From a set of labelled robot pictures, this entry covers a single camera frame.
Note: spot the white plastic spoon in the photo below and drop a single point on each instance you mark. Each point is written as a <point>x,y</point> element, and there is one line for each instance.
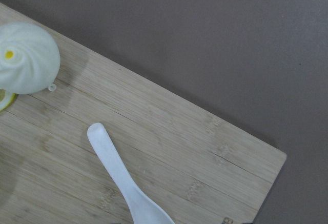
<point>142,208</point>

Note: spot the bamboo cutting board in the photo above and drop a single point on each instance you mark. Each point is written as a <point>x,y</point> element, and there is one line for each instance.
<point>198,167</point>

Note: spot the white toy steamed bun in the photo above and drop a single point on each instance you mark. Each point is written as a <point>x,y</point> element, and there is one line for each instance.
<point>30,58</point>

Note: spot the upper lemon slice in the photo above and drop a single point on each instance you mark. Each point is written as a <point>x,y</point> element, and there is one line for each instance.
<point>6,99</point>

